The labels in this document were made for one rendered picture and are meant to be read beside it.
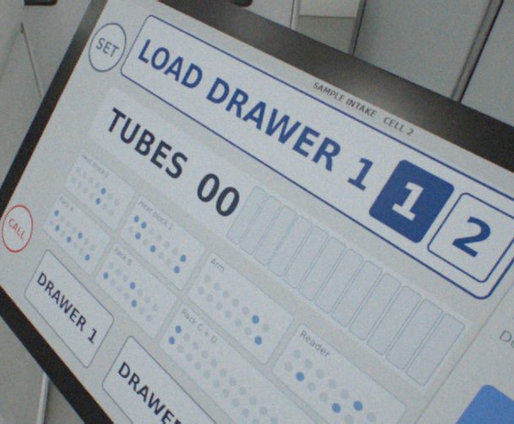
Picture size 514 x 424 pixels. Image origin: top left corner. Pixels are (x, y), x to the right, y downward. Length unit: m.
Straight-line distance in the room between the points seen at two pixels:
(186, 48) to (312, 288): 0.19
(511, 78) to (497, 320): 1.12
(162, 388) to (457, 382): 0.18
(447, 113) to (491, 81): 1.14
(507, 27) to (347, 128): 1.13
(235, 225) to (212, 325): 0.07
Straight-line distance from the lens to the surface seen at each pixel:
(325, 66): 0.30
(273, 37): 0.32
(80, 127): 0.41
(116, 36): 0.41
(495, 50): 1.42
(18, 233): 0.45
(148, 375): 0.34
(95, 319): 0.37
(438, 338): 0.26
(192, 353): 0.32
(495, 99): 1.39
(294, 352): 0.28
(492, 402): 0.26
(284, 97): 0.30
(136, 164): 0.36
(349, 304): 0.27
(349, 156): 0.28
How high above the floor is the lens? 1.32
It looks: 43 degrees down
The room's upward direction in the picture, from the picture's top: 6 degrees clockwise
